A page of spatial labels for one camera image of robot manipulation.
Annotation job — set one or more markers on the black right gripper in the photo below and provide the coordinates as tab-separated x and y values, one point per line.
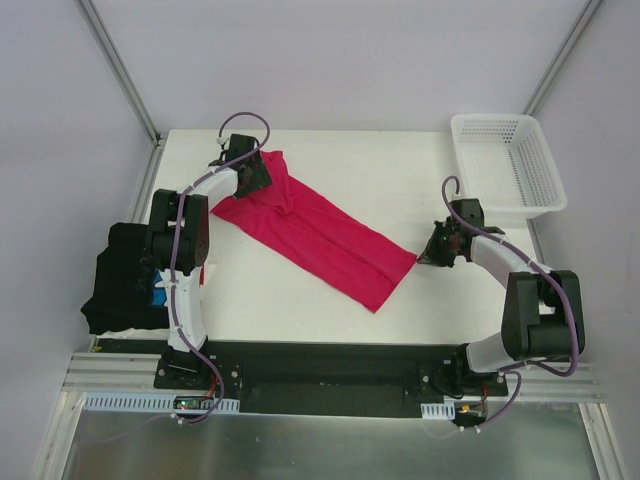
435	247

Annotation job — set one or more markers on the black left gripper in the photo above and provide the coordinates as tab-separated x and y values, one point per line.
255	174

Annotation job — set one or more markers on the pink t shirt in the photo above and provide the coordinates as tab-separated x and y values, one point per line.
295	221

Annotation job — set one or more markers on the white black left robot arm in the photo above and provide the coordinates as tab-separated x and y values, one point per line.
178	242

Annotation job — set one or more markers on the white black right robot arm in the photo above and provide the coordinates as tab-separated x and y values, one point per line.
542	319

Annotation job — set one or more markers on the white perforated plastic basket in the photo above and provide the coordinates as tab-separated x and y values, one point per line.
505	162

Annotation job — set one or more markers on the black folded t shirt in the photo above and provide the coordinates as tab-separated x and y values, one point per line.
125	295

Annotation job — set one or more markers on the white red folded shirt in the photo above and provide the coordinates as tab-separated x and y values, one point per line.
136	334

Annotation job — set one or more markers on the white slotted cable duct right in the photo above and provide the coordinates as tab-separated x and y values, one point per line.
438	411

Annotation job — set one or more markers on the white slotted cable duct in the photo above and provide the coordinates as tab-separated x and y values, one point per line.
157	403
438	411

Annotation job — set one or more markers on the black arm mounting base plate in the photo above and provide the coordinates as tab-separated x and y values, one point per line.
324	379

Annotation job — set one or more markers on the white slotted cable duct left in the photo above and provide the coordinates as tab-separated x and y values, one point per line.
157	403

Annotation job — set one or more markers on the aluminium frame rail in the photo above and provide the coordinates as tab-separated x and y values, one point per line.
111	372

